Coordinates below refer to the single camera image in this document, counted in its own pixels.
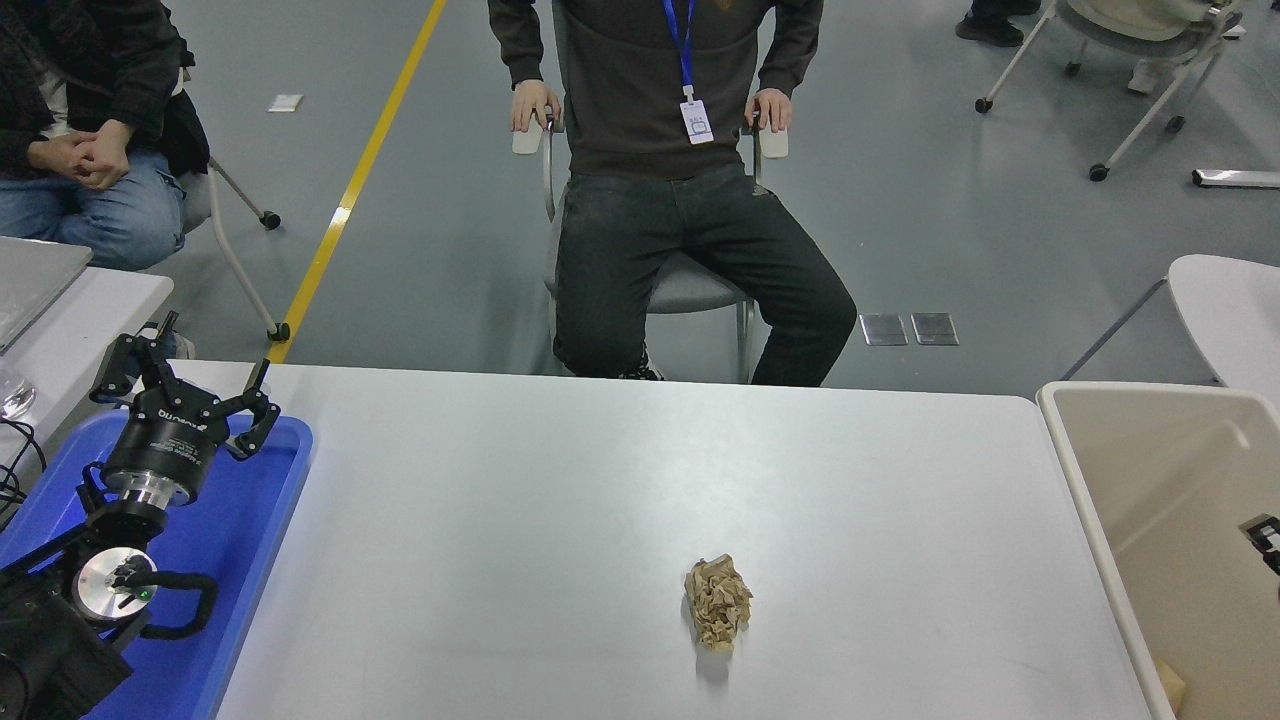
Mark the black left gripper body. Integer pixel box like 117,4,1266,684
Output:
102,384,232,485

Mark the jacket person's left hand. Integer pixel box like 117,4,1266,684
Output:
78,120,134,191

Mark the jacket person's right hand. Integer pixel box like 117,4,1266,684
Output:
28,133,97,182

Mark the lanyard person's right hand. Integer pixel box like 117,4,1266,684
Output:
509,80,563,134

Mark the lanyard person's left hand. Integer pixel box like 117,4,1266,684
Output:
745,88,794,134

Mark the white side table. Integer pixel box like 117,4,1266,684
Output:
0,237,174,471

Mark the clear glass cup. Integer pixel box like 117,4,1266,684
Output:
0,362,37,421

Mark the large pale bin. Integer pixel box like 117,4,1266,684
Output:
1036,380,1280,720

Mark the blue plastic tray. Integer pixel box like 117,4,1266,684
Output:
0,410,314,720

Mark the white wheeled chair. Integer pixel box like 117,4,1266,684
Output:
165,95,291,343

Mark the white moulded chair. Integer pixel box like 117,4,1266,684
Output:
1062,254,1280,406

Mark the person in black jacket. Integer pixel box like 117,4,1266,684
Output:
0,0,211,363

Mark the grey office chair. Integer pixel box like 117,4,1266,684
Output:
511,100,790,385

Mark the person in white trousers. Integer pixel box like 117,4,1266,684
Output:
1128,0,1251,96

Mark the cream wheeled chair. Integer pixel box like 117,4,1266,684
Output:
975,0,1280,183

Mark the person in dark shoes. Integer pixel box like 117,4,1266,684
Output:
955,0,1041,48

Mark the black cable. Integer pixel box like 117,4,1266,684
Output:
0,415,48,531

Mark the person with lanyard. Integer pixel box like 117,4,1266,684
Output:
487,0,858,388

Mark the blue lanyard with badge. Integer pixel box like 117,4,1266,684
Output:
661,0,716,146

